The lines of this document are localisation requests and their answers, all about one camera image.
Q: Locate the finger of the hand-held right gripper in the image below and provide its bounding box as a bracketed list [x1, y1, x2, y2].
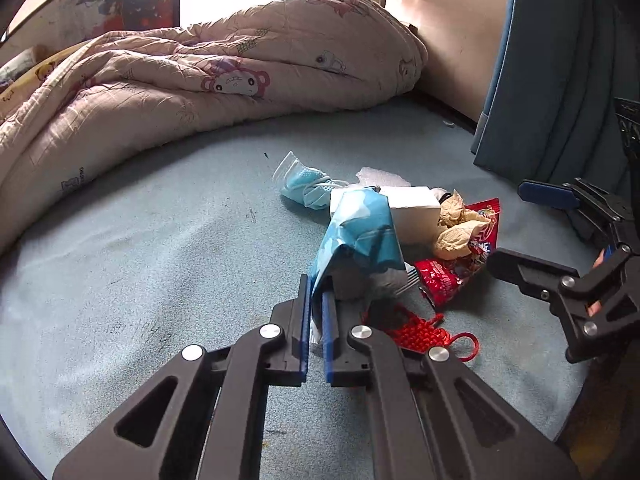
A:
[517, 177, 637, 241]
[486, 244, 640, 364]

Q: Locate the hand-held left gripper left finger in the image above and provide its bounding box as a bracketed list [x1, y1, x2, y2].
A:
[52, 275, 311, 480]

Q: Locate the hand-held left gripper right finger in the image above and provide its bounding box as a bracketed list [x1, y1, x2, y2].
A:
[322, 290, 583, 480]

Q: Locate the red snack wrapper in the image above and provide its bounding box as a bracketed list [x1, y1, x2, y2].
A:
[413, 198, 501, 309]

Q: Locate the blue plastic packet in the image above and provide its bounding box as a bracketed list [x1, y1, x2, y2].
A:
[307, 187, 407, 322]

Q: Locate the person's right hand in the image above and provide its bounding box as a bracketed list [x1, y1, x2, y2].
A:
[587, 251, 607, 317]

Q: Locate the beige crumpled paper napkin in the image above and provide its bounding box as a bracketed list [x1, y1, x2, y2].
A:
[432, 189, 495, 262]

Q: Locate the clear plastic wrapper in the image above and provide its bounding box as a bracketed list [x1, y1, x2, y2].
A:
[334, 260, 420, 303]

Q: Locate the blue curtain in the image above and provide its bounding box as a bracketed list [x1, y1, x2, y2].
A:
[471, 0, 632, 192]

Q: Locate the white paper box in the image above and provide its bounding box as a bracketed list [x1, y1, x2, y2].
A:
[381, 186, 447, 247]

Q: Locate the blue face mask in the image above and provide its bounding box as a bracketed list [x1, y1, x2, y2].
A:
[272, 151, 348, 212]

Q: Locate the white crumpled plastic film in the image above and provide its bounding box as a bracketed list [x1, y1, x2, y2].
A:
[354, 166, 409, 194]

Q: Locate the pink cartoon printed quilt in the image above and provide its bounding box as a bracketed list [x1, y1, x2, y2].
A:
[0, 0, 429, 253]

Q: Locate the yellow cartoon pillow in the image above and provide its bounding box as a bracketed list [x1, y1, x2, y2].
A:
[0, 45, 71, 107]

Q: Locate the red knotted cord ornament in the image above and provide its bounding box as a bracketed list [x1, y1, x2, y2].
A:
[362, 304, 481, 364]

